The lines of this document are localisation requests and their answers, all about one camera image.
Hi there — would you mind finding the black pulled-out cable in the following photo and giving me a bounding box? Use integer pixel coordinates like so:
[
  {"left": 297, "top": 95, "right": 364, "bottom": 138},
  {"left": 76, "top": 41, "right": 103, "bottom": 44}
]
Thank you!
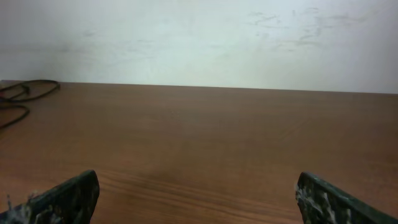
[{"left": 0, "top": 79, "right": 62, "bottom": 103}]

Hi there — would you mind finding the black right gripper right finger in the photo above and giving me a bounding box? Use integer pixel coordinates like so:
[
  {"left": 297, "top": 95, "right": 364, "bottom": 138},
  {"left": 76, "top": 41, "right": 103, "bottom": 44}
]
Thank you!
[{"left": 295, "top": 172, "right": 397, "bottom": 224}]

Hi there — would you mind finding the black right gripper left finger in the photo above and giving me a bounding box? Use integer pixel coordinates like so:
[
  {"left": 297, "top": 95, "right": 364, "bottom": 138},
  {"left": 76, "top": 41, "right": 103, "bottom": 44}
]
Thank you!
[{"left": 1, "top": 170, "right": 100, "bottom": 224}]

